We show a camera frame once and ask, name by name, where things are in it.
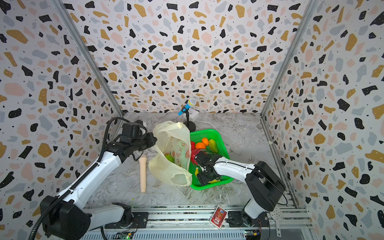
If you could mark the green plastic basket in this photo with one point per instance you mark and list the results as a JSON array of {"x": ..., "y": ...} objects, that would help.
[{"x": 197, "y": 137}]

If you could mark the orange toy fruit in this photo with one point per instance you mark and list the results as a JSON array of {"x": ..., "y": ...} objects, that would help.
[
  {"x": 200, "y": 145},
  {"x": 205, "y": 141}
]

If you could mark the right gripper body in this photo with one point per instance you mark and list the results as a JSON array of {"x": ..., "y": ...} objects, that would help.
[{"x": 204, "y": 173}]

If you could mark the beige toy microphone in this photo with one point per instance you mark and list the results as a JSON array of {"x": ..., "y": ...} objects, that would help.
[{"x": 143, "y": 173}]

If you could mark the black microphone stand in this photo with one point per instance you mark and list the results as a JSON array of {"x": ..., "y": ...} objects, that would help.
[{"x": 188, "y": 123}]

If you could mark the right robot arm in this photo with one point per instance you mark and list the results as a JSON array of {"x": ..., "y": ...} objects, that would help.
[{"x": 264, "y": 184}]

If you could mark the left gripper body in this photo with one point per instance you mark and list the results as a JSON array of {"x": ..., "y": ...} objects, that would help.
[{"x": 144, "y": 142}]

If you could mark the yellow-green toy mango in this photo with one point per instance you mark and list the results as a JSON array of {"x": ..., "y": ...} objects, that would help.
[{"x": 213, "y": 146}]

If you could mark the green toy fruit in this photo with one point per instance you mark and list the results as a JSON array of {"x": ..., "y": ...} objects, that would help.
[{"x": 170, "y": 158}]

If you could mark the pink toy dragon fruit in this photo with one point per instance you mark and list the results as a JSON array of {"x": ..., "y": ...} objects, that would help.
[{"x": 193, "y": 156}]

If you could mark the yellow plastic bag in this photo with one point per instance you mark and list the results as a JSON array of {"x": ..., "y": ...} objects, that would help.
[{"x": 174, "y": 139}]

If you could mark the yellow toy banana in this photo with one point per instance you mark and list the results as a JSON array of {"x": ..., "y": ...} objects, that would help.
[{"x": 206, "y": 178}]

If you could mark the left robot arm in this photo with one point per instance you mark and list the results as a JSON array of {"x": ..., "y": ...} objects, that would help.
[{"x": 63, "y": 216}]

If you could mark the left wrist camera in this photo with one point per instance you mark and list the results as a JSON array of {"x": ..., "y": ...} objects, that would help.
[{"x": 133, "y": 129}]

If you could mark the blue toy microphone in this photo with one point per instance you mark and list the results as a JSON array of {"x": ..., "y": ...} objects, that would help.
[{"x": 190, "y": 103}]

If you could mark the white cardboard box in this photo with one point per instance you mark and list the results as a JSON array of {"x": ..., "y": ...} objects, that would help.
[{"x": 194, "y": 114}]

